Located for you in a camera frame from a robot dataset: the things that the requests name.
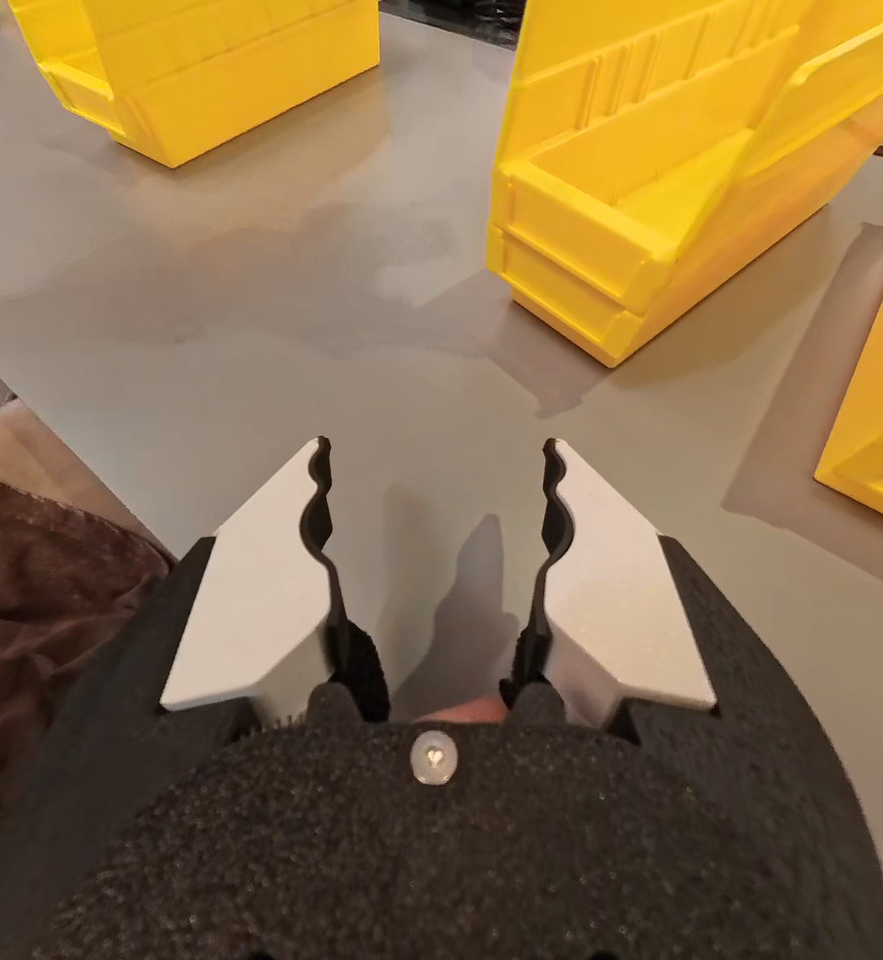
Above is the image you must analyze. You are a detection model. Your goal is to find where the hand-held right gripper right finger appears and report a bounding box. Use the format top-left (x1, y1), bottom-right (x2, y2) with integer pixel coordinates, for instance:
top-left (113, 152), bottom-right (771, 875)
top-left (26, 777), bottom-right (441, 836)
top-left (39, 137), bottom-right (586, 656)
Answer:
top-left (520, 438), bottom-right (716, 732)

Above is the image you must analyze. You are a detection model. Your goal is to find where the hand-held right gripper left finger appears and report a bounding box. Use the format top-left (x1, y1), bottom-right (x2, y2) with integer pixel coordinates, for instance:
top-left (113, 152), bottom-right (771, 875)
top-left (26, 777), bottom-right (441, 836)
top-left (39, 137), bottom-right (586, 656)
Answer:
top-left (160, 436), bottom-right (353, 725)

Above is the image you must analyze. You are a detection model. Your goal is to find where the grey desk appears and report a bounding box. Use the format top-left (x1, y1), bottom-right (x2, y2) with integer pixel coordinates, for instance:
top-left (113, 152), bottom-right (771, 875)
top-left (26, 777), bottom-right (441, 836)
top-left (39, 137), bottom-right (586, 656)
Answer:
top-left (0, 0), bottom-right (883, 924)

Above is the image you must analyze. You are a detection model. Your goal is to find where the person's brown shirt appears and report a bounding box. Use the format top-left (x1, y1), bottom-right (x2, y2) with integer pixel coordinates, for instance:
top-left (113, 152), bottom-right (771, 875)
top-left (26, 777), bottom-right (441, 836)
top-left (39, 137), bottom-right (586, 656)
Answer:
top-left (0, 471), bottom-right (180, 886)

